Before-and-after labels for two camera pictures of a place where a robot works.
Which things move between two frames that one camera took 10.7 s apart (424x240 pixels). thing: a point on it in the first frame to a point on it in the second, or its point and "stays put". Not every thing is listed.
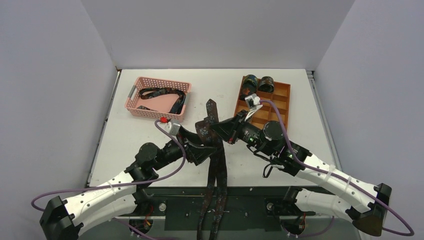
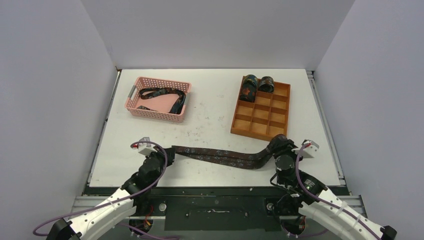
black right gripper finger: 225,129 to 279,144
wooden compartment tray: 281,95 stays put
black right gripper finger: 241,115 to 289,145
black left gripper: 197,154 to 170,153
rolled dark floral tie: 249,86 stays put
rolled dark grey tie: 267,84 stays put
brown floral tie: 215,209 to 242,159
